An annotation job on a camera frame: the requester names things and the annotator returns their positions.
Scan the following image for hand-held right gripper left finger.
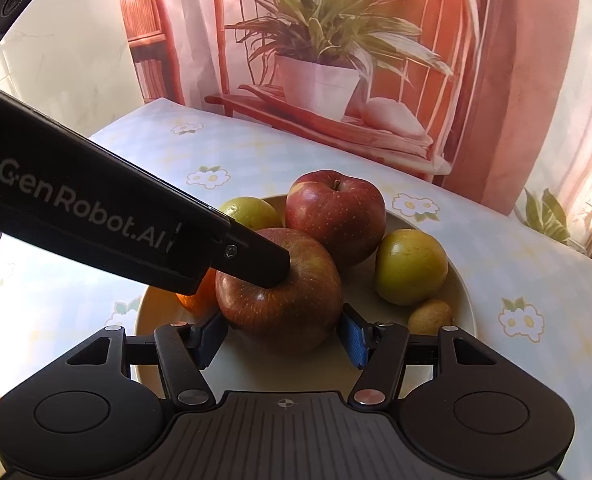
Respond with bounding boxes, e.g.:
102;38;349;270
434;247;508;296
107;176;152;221
66;311;229;407

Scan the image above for beige round plate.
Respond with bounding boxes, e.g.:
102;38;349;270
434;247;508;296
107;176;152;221
130;194;478;386

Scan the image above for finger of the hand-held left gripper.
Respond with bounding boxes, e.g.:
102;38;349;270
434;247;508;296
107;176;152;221
211;227;291;288

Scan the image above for floral checked tablecloth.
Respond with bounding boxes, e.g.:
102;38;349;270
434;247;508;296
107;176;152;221
0;97;592;480

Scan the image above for orange mandarin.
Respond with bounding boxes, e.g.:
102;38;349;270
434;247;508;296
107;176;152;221
175;272;219;313

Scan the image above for printed wall tapestry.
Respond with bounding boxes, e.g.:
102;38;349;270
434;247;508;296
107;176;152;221
110;0;592;271

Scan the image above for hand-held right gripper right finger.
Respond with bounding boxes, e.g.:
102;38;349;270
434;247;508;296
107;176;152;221
338;304;497;405

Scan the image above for brown kiwi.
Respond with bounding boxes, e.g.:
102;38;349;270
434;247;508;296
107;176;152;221
407;298;454;336

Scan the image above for red apple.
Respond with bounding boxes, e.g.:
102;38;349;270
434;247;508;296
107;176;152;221
215;227;344;354
284;170;387;271

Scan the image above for yellow-green round fruit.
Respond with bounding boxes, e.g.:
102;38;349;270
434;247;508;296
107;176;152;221
374;228;450;307
219;196;284;233

